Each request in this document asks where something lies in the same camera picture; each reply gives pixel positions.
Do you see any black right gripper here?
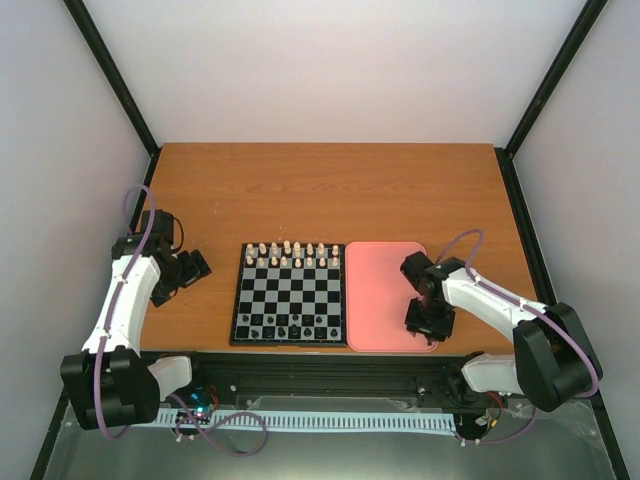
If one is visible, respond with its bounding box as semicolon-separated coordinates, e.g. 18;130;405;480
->
406;298;456;342

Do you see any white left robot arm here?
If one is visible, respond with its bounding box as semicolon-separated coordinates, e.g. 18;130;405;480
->
60;210;211;433

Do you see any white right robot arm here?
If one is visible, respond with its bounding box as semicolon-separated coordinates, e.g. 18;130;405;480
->
400;252;603;412

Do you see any black white chess board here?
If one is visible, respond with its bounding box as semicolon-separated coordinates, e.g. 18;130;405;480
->
229;242;347;347

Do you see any pink tray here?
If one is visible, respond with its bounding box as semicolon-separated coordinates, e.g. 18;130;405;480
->
345;242;438;354

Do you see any black king piece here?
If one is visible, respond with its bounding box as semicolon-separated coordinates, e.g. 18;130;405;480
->
288;325;301;339

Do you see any light blue cable duct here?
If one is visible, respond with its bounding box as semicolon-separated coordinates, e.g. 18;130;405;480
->
141;408;456;435

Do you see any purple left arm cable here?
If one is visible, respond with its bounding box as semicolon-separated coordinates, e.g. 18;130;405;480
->
97;185;157;441

